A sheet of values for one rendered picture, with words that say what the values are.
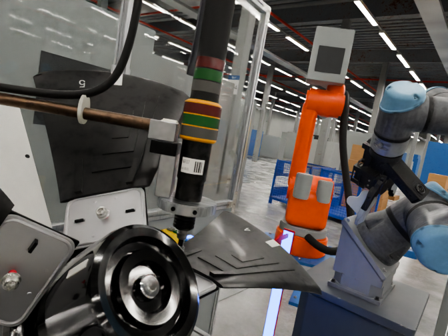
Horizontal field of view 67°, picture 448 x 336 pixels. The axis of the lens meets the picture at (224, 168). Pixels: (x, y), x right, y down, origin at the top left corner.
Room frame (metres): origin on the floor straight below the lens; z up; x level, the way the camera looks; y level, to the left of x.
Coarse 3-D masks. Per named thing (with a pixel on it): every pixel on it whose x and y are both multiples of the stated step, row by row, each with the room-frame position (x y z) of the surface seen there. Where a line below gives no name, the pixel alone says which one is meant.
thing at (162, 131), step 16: (160, 128) 0.38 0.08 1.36; (176, 128) 0.38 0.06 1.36; (160, 144) 0.37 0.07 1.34; (176, 144) 0.37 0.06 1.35; (160, 160) 0.38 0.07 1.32; (176, 160) 0.39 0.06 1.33; (160, 176) 0.38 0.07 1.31; (160, 192) 0.38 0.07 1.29; (160, 208) 0.37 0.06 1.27; (176, 208) 0.36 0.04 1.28; (192, 208) 0.36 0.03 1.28; (208, 208) 0.37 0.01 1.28
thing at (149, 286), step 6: (144, 276) 0.29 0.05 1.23; (150, 276) 0.29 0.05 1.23; (144, 282) 0.28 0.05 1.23; (150, 282) 0.29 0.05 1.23; (156, 282) 0.29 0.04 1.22; (144, 288) 0.28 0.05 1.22; (150, 288) 0.28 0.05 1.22; (156, 288) 0.29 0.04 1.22; (144, 294) 0.28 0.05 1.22; (150, 294) 0.28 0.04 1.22; (156, 294) 0.29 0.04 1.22
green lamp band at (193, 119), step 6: (186, 114) 0.38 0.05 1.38; (192, 114) 0.37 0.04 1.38; (186, 120) 0.38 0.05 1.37; (192, 120) 0.37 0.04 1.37; (198, 120) 0.37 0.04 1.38; (204, 120) 0.37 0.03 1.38; (210, 120) 0.38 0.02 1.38; (216, 120) 0.38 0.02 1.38; (204, 126) 0.37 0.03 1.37; (210, 126) 0.38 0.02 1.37; (216, 126) 0.38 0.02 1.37
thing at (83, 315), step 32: (96, 256) 0.26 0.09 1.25; (128, 256) 0.29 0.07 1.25; (160, 256) 0.31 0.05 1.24; (64, 288) 0.27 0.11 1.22; (96, 288) 0.25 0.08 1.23; (128, 288) 0.27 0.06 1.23; (160, 288) 0.30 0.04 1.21; (192, 288) 0.32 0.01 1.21; (32, 320) 0.29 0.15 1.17; (64, 320) 0.25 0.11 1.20; (96, 320) 0.24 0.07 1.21; (128, 320) 0.26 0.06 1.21; (160, 320) 0.27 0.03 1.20; (192, 320) 0.30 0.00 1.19
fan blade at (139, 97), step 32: (96, 96) 0.49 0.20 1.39; (128, 96) 0.50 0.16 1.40; (160, 96) 0.53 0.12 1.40; (64, 128) 0.44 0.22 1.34; (96, 128) 0.45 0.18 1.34; (128, 128) 0.45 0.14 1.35; (64, 160) 0.41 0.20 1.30; (96, 160) 0.41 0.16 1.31; (128, 160) 0.41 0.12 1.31; (64, 192) 0.39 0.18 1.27; (96, 192) 0.38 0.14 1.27
